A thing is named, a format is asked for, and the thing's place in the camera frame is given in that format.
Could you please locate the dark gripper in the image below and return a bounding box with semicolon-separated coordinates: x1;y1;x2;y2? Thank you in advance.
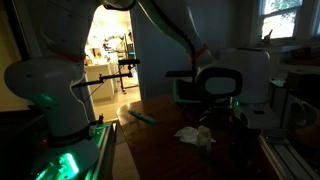
230;117;261;167

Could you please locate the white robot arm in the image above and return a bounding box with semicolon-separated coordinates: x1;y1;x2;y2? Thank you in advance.
4;0;280;180

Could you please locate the crumpled white tissue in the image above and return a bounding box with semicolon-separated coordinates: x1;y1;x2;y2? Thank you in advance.
175;126;216;146

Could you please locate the green flat ruler strip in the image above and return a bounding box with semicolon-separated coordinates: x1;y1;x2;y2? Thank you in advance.
128;110;157;124

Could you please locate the black camera on stand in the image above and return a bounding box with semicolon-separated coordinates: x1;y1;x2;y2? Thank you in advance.
118;59;140;65

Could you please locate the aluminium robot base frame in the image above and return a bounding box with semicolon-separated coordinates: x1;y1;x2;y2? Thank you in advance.
28;123;117;180

